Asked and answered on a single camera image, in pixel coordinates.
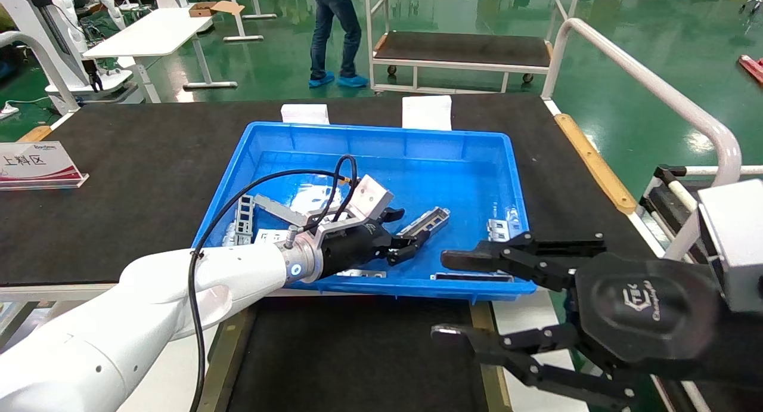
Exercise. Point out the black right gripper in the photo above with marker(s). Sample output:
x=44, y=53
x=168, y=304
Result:
x=644, y=307

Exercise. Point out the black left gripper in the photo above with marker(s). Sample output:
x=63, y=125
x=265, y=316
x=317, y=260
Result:
x=351, y=248

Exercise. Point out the grey slotted metal part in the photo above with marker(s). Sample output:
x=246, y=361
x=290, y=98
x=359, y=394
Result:
x=426, y=221

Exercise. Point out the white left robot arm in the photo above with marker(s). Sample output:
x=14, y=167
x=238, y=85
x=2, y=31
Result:
x=119, y=322

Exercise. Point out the silver folded metal part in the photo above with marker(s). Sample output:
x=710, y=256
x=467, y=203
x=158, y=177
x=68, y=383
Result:
x=499, y=228

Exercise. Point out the black container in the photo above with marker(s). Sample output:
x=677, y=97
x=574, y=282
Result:
x=357, y=352

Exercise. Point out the grey ladder-shaped metal part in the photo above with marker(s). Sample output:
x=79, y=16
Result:
x=244, y=218

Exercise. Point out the dark thin metal bar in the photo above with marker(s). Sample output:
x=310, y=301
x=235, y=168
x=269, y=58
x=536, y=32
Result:
x=471, y=276

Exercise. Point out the long thin silver strip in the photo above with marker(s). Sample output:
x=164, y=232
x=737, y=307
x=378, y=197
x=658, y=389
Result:
x=360, y=273

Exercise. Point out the blue plastic tray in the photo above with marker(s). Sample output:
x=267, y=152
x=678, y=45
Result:
x=453, y=173

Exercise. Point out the large white paper label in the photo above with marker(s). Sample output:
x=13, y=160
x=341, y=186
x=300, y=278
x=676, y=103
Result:
x=427, y=112

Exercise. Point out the long wooden edge strip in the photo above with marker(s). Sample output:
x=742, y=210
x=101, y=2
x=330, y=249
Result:
x=593, y=161

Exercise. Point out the silver flat perforated plate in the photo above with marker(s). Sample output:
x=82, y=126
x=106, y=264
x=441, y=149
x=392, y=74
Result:
x=271, y=236

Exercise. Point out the plain grey metal bar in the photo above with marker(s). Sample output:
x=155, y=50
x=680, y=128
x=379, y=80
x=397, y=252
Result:
x=277, y=208

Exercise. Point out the small white paper label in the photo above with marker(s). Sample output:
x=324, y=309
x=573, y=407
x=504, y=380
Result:
x=305, y=114

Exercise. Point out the white curved railing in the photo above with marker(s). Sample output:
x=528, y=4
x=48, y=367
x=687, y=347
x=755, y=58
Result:
x=36, y=54
x=650, y=84

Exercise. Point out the red floor object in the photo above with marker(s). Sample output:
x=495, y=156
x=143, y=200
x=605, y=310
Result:
x=752, y=69

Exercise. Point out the person in blue jeans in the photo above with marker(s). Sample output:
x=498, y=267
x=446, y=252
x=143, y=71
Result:
x=334, y=18

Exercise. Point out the open cardboard box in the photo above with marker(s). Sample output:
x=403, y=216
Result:
x=208, y=8

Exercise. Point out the white table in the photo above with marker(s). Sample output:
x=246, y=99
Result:
x=149, y=33

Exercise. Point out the red white desk sign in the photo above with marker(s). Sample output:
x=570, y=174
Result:
x=36, y=164

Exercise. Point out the short wooden edge strip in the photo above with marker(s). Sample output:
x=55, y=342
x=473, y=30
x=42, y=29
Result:
x=34, y=134

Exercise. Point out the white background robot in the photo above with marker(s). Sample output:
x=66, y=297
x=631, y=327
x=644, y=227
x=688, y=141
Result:
x=59, y=36

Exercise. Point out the white power strip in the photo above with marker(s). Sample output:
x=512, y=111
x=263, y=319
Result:
x=8, y=110

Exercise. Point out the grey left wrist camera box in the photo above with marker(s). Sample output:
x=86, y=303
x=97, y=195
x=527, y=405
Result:
x=371, y=197

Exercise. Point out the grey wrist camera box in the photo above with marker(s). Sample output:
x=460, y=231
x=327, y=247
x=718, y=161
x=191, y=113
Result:
x=371, y=197
x=736, y=245

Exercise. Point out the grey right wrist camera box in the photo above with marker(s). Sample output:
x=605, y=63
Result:
x=736, y=245

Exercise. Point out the small silver bracket part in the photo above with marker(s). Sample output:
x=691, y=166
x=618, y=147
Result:
x=229, y=236

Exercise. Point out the white frame cart black shelves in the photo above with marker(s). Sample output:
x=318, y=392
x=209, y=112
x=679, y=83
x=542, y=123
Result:
x=465, y=48

